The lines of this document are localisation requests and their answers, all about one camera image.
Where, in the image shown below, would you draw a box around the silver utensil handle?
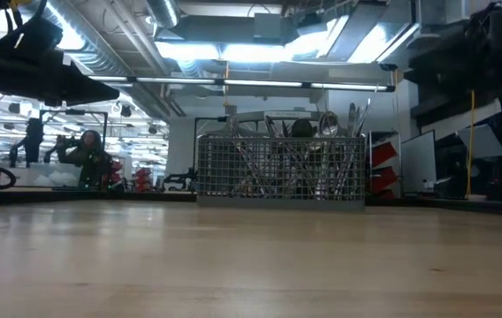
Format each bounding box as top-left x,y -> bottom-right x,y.
355,104 -> 369,137

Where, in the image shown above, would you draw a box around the shelf with red bins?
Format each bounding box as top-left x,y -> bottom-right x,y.
367,130 -> 402,200

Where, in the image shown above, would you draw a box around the long ceiling light bar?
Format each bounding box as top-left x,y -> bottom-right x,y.
87,75 -> 396,93

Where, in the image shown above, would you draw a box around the grey tilted panel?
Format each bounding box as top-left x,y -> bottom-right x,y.
456,123 -> 502,160

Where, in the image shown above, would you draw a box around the grey plastic cutlery basket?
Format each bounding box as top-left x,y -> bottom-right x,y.
195,110 -> 367,212

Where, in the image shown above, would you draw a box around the red storage bins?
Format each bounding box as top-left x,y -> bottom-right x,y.
133,166 -> 154,193

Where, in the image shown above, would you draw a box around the white board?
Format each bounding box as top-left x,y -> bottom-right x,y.
400,130 -> 437,194

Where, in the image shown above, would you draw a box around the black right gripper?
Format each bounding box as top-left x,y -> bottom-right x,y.
403,0 -> 502,107

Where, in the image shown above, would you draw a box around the silver fork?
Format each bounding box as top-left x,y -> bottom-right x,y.
226,115 -> 242,139
263,114 -> 284,139

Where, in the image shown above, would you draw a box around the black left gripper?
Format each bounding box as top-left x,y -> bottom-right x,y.
0,15 -> 121,108

